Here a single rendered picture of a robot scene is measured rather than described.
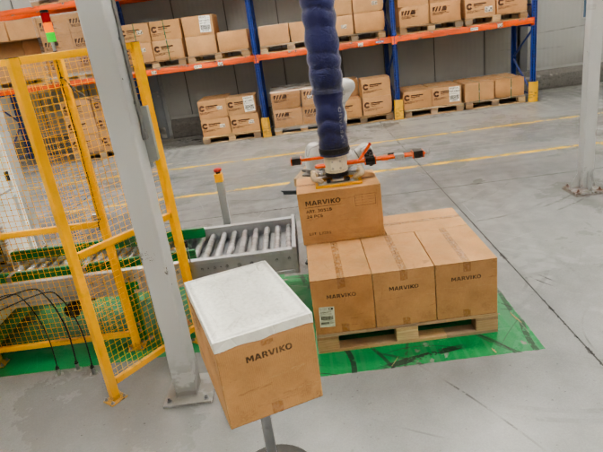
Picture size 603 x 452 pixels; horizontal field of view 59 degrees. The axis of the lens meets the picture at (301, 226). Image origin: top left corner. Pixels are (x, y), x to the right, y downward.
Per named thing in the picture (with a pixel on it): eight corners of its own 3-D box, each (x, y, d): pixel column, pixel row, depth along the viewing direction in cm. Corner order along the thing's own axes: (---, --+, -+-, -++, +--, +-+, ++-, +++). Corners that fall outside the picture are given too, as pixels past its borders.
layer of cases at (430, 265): (317, 335, 355) (309, 282, 341) (310, 271, 448) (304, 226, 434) (497, 312, 352) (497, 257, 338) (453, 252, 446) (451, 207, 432)
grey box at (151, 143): (123, 165, 297) (109, 110, 287) (126, 162, 302) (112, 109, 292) (158, 160, 297) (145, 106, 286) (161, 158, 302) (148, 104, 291)
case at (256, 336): (324, 395, 224) (312, 312, 210) (231, 430, 212) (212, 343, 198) (276, 330, 277) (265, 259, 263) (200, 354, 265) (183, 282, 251)
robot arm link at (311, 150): (301, 169, 473) (299, 144, 464) (316, 162, 484) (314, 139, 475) (314, 171, 462) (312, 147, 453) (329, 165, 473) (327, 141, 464)
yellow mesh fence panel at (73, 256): (112, 407, 335) (4, 58, 262) (103, 402, 341) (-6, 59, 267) (211, 336, 398) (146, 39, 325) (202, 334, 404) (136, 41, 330)
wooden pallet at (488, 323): (318, 353, 360) (316, 335, 355) (312, 286, 454) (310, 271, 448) (498, 332, 357) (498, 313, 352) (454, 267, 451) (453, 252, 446)
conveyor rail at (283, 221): (23, 273, 454) (16, 253, 447) (26, 271, 459) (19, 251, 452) (294, 239, 449) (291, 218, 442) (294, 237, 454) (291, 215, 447)
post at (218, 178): (234, 282, 480) (214, 175, 445) (234, 279, 486) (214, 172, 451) (241, 281, 480) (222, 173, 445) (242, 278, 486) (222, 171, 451)
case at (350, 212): (303, 245, 397) (296, 194, 383) (302, 226, 435) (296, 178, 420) (384, 235, 395) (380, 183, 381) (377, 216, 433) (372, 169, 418)
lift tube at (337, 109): (320, 159, 384) (301, 3, 347) (318, 152, 404) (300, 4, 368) (351, 154, 383) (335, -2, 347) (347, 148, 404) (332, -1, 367)
